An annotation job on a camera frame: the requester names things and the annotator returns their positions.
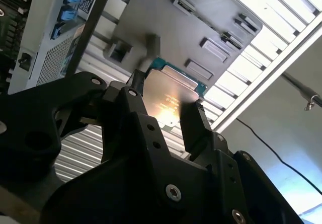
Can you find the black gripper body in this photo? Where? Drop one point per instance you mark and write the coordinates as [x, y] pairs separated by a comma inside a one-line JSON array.
[[125, 196]]

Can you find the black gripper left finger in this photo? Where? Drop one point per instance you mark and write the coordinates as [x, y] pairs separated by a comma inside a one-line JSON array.
[[30, 123]]

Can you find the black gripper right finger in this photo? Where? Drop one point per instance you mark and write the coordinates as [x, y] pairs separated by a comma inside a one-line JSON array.
[[196, 128]]

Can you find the silver CPU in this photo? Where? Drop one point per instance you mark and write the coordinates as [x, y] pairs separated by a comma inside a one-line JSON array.
[[171, 88]]

